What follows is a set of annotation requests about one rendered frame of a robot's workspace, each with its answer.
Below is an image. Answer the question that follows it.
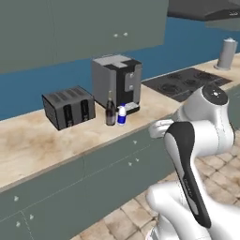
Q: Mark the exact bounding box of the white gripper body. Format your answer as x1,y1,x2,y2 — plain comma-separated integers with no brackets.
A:
148,118,175,139

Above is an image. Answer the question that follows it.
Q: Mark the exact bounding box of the white bottle with blue label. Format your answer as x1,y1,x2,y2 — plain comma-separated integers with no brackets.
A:
116,103,128,127

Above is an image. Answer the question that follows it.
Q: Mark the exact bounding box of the grey-green lower cupboard door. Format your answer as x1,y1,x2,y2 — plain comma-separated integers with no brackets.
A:
132,143,176,205
82,159,136,233
21,180,87,240
0,210,31,240

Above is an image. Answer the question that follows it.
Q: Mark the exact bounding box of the grey-green drawer front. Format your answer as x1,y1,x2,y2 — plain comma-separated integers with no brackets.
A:
82,124,172,183
0,157,85,221

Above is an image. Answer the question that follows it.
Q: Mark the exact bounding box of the dark glass wine bottle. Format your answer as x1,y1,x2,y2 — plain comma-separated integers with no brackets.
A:
105,90,117,127

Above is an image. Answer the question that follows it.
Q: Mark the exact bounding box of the black hob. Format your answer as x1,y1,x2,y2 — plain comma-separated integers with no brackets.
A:
142,67,233,103

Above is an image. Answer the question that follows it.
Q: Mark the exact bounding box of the grey and black coffee machine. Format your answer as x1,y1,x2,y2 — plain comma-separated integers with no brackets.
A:
90,54,143,115

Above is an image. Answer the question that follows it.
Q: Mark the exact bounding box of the dark grey four-slot toaster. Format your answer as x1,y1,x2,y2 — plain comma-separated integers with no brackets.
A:
41,85,97,131

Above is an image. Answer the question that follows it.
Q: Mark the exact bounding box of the grey cylindrical kettle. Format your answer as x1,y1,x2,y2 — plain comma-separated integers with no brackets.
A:
213,37,239,71

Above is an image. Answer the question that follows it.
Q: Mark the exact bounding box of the grey-green upper cupboard run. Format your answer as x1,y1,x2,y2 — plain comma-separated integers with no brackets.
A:
204,18,240,33

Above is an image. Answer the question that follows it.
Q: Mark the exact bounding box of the dark grey range hood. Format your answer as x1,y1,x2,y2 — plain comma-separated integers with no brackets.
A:
166,0,240,23

